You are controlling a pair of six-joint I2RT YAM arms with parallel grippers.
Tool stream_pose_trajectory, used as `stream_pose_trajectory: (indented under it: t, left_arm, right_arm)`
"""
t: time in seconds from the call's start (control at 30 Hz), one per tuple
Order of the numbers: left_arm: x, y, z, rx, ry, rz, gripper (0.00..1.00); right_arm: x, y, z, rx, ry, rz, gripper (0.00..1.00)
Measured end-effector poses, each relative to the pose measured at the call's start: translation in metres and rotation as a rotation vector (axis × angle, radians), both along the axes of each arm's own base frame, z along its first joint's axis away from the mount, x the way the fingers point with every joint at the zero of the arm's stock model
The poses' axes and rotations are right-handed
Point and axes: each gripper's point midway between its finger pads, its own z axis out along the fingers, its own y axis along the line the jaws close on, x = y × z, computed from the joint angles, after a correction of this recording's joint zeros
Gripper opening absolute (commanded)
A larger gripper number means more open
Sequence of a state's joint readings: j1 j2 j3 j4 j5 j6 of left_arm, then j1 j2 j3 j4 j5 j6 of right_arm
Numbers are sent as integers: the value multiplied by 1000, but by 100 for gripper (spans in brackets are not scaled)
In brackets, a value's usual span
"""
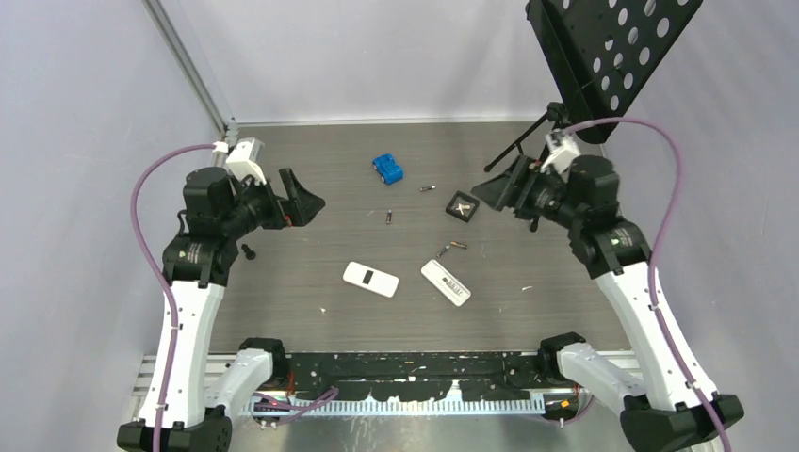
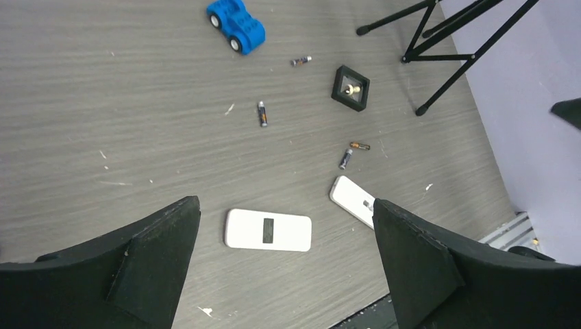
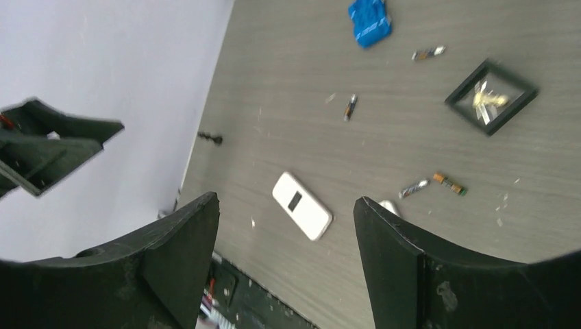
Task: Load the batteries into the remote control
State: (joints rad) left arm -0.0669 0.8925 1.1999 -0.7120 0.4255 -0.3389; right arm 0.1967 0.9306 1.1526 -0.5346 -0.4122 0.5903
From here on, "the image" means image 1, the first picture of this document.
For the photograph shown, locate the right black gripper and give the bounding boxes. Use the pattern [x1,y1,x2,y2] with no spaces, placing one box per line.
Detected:
[470,153,583,230]

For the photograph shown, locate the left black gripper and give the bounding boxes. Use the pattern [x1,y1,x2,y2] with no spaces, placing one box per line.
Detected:
[221,168,324,239]

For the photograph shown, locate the AAA battery grey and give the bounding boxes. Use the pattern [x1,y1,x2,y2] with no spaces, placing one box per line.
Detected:
[435,245,451,259]

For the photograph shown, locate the white remote control back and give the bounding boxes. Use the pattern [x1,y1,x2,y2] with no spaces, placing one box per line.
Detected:
[420,259,471,307]

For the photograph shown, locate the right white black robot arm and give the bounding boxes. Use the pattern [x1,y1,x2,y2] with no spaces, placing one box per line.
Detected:
[471,155,744,451]

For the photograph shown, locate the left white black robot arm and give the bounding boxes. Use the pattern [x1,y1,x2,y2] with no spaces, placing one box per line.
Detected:
[117,167,325,451]

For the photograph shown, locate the white remote with black window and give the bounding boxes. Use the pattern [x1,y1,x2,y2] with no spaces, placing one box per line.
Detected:
[342,262,399,298]

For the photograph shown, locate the black square display box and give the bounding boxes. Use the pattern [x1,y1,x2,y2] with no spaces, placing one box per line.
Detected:
[445,190,480,223]

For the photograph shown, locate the black chess piece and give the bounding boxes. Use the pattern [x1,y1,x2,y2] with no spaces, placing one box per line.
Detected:
[241,244,256,260]

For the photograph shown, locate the blue toy car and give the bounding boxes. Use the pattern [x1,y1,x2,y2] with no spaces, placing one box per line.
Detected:
[372,153,404,186]

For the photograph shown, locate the black perforated music stand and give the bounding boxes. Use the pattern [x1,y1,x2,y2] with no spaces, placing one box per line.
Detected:
[484,0,703,172]

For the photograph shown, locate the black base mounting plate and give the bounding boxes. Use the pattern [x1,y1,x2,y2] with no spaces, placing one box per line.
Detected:
[262,351,588,403]

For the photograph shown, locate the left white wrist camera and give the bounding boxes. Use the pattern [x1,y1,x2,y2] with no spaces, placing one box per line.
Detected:
[225,137,268,185]

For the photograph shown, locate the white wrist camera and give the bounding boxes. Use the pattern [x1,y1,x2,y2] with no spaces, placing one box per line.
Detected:
[540,130,581,179]
[225,137,268,185]

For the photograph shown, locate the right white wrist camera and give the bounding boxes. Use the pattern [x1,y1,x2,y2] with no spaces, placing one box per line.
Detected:
[540,130,581,179]

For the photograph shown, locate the aluminium corner frame rail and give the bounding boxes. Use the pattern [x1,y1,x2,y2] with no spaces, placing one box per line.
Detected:
[142,0,237,141]

